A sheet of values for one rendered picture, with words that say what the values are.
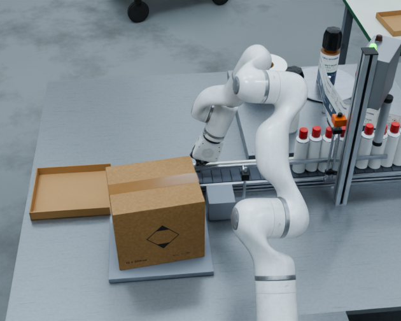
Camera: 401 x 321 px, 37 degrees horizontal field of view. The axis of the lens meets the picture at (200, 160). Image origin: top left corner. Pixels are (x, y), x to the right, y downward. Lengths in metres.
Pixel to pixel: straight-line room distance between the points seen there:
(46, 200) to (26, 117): 1.99
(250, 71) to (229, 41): 3.35
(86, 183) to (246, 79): 0.98
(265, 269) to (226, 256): 0.45
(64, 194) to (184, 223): 0.63
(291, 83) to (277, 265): 0.53
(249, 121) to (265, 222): 1.04
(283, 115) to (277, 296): 0.52
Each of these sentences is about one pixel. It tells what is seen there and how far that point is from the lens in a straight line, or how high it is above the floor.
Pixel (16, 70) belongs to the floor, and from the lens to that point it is 4.95.
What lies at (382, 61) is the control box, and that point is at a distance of 2.06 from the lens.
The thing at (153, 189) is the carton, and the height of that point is 1.12.
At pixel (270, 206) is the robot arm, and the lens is 1.76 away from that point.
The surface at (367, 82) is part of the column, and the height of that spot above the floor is 1.39.
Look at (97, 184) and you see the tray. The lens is 2.48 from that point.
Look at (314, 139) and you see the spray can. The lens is 2.37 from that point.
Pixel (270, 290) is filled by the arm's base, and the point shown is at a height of 1.10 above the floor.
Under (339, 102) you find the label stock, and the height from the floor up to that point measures 1.04.
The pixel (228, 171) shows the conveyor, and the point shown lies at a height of 0.88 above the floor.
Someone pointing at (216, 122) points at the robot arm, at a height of 1.17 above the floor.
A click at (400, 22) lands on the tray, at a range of 3.85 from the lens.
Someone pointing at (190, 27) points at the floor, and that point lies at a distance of 5.34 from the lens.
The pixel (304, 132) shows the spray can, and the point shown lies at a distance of 2.33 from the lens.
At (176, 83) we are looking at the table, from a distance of 3.05.
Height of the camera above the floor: 2.48
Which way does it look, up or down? 40 degrees down
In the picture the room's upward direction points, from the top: straight up
